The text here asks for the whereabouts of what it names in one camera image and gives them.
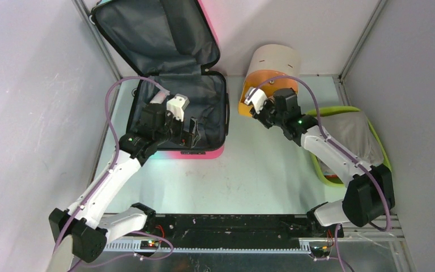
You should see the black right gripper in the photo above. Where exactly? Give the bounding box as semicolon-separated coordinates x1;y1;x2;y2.
250;97;286;129

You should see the pink and teal kids suitcase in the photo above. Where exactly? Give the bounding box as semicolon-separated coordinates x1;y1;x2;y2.
91;1;230;159

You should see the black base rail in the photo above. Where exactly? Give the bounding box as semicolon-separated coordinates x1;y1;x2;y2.
143;214;343;250

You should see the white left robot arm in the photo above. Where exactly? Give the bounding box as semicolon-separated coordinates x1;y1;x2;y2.
49;95;200;263

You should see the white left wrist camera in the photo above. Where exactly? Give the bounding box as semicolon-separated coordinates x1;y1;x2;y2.
166;94;190;122

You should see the grey ribbed garment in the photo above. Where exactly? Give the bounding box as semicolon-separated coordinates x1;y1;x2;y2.
321;111;384;166

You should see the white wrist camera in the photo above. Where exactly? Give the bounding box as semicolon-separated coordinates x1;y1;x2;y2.
244;87;268;114
166;94;190;122

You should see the green plastic bin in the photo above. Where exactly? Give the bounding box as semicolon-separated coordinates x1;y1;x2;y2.
301;106;392;188

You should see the beige orange round storage box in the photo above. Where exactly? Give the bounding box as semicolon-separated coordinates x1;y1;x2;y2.
237;44;301;117

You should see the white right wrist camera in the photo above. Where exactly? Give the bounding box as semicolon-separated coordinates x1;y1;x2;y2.
244;87;268;114

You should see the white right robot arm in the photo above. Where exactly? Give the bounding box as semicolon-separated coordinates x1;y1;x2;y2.
244;87;394;237

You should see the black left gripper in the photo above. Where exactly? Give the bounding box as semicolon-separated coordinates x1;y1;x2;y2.
154;109;201;148

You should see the pink tube with teal cap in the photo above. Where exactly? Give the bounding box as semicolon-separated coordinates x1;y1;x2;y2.
150;90;169;104

